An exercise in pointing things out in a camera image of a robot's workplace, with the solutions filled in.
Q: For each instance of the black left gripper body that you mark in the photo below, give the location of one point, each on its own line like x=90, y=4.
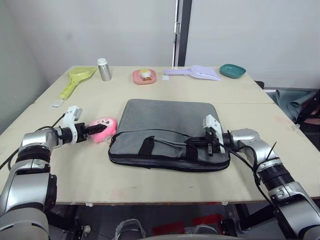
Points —
x=80, y=132

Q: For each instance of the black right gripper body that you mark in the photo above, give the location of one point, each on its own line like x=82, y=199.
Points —
x=211, y=140

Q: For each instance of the pink plush mouse toy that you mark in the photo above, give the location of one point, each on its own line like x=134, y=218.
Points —
x=103, y=138

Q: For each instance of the grey laptop bag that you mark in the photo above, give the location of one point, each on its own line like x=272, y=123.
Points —
x=170, y=117

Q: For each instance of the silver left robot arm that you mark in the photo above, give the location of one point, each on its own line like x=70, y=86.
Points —
x=32, y=140

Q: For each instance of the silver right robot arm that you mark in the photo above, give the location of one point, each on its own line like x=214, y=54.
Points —
x=252, y=140

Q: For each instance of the white barcode label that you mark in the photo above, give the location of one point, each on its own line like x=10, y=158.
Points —
x=57, y=103

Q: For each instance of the silver bottle white cap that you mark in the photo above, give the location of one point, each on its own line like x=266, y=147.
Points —
x=104, y=72

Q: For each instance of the yellow-green plastic scoop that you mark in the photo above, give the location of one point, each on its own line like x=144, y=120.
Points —
x=80, y=73

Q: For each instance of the pink plate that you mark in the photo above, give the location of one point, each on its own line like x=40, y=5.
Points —
x=137, y=78

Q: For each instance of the lilac plastic scoop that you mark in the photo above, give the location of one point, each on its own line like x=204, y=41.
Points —
x=195, y=72

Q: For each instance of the small white card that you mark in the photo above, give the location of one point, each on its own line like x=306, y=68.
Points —
x=166, y=78

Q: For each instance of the teal dish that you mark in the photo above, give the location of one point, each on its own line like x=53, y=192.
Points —
x=232, y=71

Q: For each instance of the white yellow duck toy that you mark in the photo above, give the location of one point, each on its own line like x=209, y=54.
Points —
x=145, y=73

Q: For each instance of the black object behind table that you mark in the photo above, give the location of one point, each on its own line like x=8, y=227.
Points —
x=260, y=84

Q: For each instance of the grey-green cloth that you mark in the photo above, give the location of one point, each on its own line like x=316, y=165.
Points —
x=287, y=102

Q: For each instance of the dark rounded shape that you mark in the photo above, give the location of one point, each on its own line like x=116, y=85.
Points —
x=130, y=230
x=202, y=232

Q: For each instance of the red floor tape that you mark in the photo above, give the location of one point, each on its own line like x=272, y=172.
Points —
x=170, y=228

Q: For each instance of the dark vertical pillar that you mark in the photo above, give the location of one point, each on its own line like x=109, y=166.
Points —
x=183, y=37

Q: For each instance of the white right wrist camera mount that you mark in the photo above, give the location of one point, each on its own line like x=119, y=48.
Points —
x=215, y=123

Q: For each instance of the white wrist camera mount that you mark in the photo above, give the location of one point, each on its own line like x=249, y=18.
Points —
x=215, y=123
x=68, y=120

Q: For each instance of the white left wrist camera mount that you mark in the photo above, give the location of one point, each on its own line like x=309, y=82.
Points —
x=68, y=120

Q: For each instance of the grey pillar bracket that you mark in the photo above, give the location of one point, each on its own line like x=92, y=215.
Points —
x=177, y=27

